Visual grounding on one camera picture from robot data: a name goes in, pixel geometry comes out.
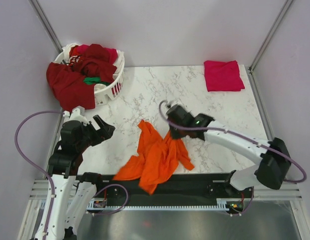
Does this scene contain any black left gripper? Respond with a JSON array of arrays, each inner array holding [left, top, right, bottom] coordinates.
[[77, 114, 115, 152]]

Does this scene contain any orange t shirt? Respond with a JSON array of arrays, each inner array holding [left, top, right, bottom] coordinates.
[[113, 120, 194, 195]]

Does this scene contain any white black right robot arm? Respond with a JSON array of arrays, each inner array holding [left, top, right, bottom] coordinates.
[[166, 104, 291, 197]]

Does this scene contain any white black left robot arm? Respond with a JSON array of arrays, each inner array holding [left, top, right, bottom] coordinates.
[[34, 106, 115, 240]]

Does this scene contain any white plastic laundry basket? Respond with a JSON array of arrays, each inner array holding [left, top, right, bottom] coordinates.
[[46, 43, 125, 109]]

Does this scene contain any green cloth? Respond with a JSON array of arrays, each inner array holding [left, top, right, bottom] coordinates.
[[84, 77, 110, 86]]

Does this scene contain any dark red t shirt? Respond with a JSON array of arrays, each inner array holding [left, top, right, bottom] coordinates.
[[46, 44, 119, 111]]

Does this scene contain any folded pink t shirt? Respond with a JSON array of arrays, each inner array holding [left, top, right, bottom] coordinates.
[[204, 60, 245, 92]]

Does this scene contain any white patterned shirt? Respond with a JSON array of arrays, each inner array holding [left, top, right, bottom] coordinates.
[[63, 43, 82, 67]]

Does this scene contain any pink shirt in basket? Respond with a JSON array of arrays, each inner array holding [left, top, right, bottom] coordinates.
[[77, 44, 118, 64]]

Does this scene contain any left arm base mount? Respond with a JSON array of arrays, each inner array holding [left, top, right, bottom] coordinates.
[[76, 172, 126, 200]]

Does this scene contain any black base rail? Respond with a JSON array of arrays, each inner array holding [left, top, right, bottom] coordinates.
[[69, 172, 255, 207]]

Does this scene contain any white slotted cable duct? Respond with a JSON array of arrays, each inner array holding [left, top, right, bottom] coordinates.
[[87, 200, 229, 212]]

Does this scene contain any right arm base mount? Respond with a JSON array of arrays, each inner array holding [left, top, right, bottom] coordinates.
[[207, 180, 252, 199]]

